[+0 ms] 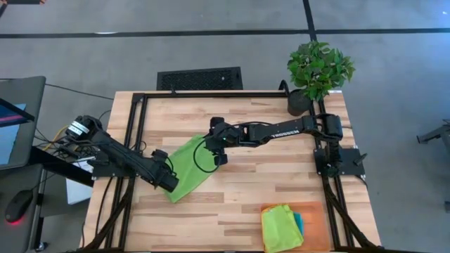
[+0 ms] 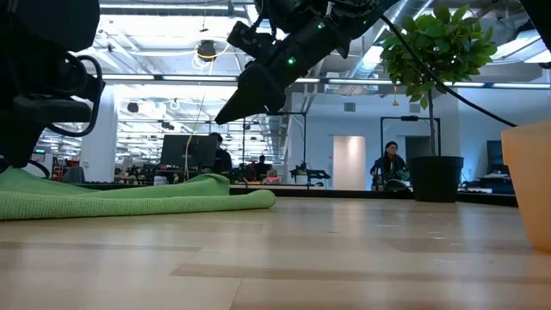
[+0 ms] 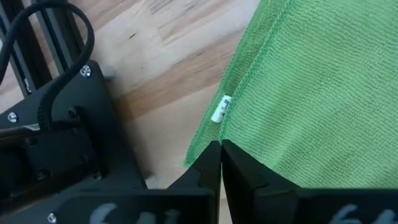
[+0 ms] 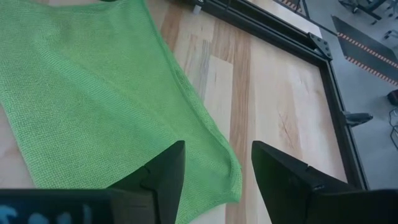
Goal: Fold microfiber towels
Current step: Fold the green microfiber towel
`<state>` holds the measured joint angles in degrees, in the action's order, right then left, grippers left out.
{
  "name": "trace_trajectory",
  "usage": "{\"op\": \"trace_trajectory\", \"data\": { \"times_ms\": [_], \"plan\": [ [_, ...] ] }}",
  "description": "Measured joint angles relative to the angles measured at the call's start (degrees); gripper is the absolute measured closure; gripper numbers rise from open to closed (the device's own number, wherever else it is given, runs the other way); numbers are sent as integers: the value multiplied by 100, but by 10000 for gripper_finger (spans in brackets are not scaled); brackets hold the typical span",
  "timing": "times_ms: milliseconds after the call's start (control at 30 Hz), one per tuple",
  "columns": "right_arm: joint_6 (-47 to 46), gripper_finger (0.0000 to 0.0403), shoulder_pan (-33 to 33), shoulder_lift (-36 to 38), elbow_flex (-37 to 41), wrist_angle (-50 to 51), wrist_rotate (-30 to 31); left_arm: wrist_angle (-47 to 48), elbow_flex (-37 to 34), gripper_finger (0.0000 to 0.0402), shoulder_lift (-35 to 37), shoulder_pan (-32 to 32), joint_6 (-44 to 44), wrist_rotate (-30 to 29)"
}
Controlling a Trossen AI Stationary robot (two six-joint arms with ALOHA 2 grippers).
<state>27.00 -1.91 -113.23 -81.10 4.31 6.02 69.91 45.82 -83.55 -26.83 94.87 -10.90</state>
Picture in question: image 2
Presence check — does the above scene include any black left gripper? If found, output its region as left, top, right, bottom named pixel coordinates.
left=0, top=50, right=93, bottom=170

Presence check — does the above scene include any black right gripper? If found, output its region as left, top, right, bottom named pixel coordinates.
left=214, top=18, right=359, bottom=127

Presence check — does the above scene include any black computer monitor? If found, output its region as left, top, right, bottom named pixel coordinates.
left=160, top=134, right=218, bottom=171

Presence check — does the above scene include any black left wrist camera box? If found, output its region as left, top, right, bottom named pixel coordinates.
left=11, top=0, right=102, bottom=53

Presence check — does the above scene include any white door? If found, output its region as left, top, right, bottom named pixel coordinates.
left=332, top=135, right=367, bottom=191

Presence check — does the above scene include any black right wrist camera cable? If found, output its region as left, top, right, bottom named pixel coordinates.
left=380, top=14, right=518, bottom=128

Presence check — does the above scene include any black aluminium table frame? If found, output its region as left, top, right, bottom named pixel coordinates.
left=76, top=182, right=518, bottom=208

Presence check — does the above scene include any green plant in black pot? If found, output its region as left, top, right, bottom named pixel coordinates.
left=379, top=3, right=498, bottom=204

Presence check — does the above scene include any black ceiling device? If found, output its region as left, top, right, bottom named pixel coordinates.
left=196, top=39, right=218, bottom=62

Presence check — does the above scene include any person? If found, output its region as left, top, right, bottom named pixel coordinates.
left=254, top=154, right=270, bottom=180
left=369, top=140, right=408, bottom=191
left=208, top=131, right=234, bottom=175

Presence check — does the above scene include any green microfiber towel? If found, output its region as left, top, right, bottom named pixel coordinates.
left=0, top=166, right=277, bottom=222

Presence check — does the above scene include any black looped cable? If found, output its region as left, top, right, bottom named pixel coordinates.
left=27, top=159, right=51, bottom=179

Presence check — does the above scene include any black left wrist camera cable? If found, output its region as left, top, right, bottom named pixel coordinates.
left=46, top=54, right=105, bottom=139

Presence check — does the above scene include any white square pillar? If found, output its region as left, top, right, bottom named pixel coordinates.
left=80, top=84, right=120, bottom=183

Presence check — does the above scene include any orange translucent plastic bin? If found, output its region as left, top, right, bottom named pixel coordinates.
left=500, top=120, right=551, bottom=255

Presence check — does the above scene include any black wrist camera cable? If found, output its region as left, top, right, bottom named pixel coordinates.
left=380, top=14, right=518, bottom=128
left=46, top=54, right=105, bottom=139

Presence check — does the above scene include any black metal station frame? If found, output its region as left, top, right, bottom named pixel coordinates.
left=380, top=115, right=443, bottom=191
left=242, top=111, right=308, bottom=188

